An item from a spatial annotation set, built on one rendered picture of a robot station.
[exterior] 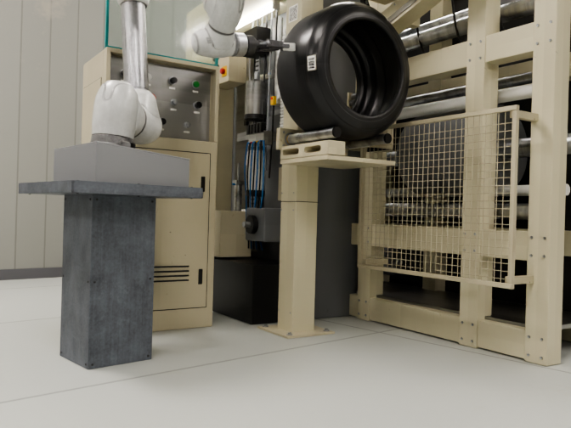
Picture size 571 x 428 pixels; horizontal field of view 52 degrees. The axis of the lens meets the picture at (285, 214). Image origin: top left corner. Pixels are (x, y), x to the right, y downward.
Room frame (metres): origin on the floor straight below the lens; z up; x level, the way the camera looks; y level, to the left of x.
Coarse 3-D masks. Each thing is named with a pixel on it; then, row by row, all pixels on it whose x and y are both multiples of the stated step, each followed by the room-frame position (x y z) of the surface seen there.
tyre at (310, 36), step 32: (320, 32) 2.33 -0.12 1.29; (352, 32) 2.72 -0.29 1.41; (384, 32) 2.51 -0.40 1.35; (288, 64) 2.42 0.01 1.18; (320, 64) 2.32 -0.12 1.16; (384, 64) 2.73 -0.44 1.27; (288, 96) 2.46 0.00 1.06; (320, 96) 2.34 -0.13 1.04; (384, 96) 2.74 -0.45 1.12; (320, 128) 2.47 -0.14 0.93; (352, 128) 2.43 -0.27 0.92; (384, 128) 2.54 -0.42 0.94
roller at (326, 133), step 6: (300, 132) 2.58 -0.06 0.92; (306, 132) 2.53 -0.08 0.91; (312, 132) 2.49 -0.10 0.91; (318, 132) 2.45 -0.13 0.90; (324, 132) 2.41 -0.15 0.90; (330, 132) 2.38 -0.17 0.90; (336, 132) 2.37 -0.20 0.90; (288, 138) 2.64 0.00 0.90; (294, 138) 2.60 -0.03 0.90; (300, 138) 2.56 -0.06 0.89; (306, 138) 2.53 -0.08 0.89; (312, 138) 2.50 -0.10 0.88; (318, 138) 2.47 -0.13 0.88; (324, 138) 2.44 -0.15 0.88
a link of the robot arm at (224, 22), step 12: (156, 0) 2.25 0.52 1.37; (204, 0) 2.08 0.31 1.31; (216, 0) 2.04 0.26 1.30; (228, 0) 2.02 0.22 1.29; (240, 0) 2.04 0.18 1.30; (216, 12) 2.06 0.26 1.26; (228, 12) 2.05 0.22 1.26; (240, 12) 2.07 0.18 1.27; (216, 24) 2.09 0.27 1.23; (228, 24) 2.08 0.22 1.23
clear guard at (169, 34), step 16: (112, 0) 2.59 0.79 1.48; (176, 0) 2.76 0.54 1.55; (192, 0) 2.80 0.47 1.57; (112, 16) 2.60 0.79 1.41; (160, 16) 2.72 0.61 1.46; (176, 16) 2.76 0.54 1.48; (192, 16) 2.80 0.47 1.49; (112, 32) 2.60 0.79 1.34; (160, 32) 2.72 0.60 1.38; (176, 32) 2.76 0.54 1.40; (192, 32) 2.81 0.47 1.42; (160, 48) 2.72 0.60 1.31; (176, 48) 2.76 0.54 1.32; (192, 48) 2.81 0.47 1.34; (208, 64) 2.85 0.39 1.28
